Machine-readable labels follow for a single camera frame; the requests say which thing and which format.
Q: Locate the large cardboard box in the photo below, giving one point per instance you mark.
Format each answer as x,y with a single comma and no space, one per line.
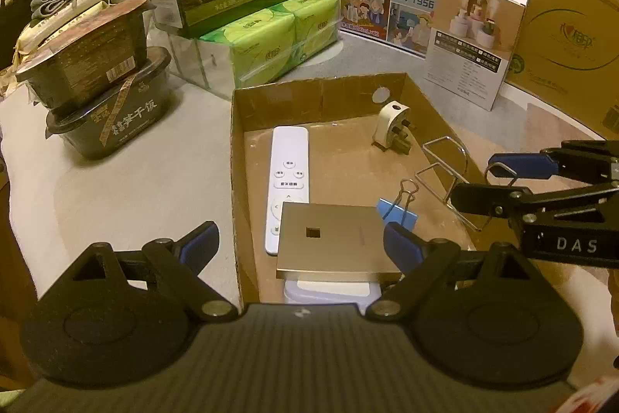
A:
556,55

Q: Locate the white plug adapter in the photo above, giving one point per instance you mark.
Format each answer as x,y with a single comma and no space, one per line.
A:
389,118

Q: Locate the blue binder clip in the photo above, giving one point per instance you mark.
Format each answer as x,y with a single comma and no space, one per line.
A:
404,212

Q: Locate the shallow cardboard tray box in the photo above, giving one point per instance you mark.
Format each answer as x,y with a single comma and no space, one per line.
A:
338,161

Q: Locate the black food bowl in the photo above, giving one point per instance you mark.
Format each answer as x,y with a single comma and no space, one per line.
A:
87,60

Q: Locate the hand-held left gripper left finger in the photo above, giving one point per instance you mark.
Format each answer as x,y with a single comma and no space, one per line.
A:
200,241

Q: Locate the cream packets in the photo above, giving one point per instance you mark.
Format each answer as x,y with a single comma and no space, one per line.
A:
63,18

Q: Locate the white remote control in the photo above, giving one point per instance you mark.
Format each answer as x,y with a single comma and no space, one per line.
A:
285,151

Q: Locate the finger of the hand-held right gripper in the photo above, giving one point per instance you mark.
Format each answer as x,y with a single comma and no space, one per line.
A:
488,199
524,165

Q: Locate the white product box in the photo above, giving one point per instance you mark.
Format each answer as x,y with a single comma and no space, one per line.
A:
464,55

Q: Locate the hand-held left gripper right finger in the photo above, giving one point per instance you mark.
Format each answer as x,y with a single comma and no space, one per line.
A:
401,248

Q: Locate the green tissue multipack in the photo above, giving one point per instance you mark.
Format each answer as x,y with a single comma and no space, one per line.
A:
261,40

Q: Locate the black bag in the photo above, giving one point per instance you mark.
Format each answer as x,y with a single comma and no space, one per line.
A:
14,26

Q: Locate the stacked dark plastic crates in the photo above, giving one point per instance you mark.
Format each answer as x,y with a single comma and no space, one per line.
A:
116,118

